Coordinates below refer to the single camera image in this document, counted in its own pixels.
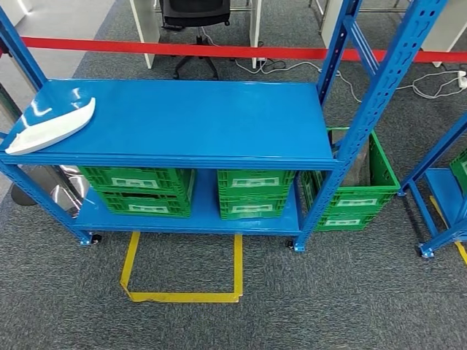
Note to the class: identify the blue metal shelf rack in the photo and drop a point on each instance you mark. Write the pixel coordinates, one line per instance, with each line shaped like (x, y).
(182, 121)
(437, 193)

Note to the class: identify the white curved trim part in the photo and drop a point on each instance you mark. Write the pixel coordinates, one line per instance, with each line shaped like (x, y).
(51, 129)

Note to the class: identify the green plastic crate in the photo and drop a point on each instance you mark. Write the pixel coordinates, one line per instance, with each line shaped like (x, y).
(460, 169)
(252, 208)
(134, 179)
(343, 222)
(146, 207)
(255, 181)
(356, 198)

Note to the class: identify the white power strip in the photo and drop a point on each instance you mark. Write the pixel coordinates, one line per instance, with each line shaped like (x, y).
(462, 78)
(261, 60)

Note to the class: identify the red barrier tape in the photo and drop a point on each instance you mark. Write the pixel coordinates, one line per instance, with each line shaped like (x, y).
(182, 49)

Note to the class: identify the black mesh office chair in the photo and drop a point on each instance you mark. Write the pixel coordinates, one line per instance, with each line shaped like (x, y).
(196, 12)

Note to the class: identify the black base stanchion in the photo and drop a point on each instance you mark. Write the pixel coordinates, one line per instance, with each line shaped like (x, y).
(23, 195)

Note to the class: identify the yellow floor tape square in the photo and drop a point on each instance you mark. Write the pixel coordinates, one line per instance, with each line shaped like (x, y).
(446, 222)

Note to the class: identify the white cabinet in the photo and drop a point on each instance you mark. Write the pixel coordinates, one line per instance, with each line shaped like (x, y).
(14, 7)

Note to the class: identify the chrome stanchion post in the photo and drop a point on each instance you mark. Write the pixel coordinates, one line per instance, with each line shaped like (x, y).
(69, 191)

